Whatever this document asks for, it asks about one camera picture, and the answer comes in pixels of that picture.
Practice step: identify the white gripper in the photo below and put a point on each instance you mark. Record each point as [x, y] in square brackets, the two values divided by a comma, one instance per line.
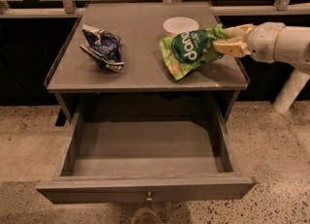
[262, 43]

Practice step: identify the green rice chip bag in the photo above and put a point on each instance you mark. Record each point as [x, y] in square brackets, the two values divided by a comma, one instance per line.
[187, 51]

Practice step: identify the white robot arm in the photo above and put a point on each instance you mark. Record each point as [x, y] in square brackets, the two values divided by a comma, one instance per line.
[292, 47]

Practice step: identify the grey cabinet with counter top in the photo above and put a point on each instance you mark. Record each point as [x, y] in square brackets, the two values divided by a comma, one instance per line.
[139, 25]

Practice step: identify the blue crumpled chip bag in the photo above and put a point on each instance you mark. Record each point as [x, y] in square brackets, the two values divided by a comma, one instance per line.
[103, 47]

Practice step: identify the grey open top drawer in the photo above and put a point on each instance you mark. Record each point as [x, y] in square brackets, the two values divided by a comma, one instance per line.
[120, 158]

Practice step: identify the small metal drawer knob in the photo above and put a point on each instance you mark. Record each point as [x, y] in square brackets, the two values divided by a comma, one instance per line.
[149, 198]

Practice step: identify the white ceramic bowl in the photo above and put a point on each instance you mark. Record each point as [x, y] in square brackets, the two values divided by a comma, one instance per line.
[179, 24]

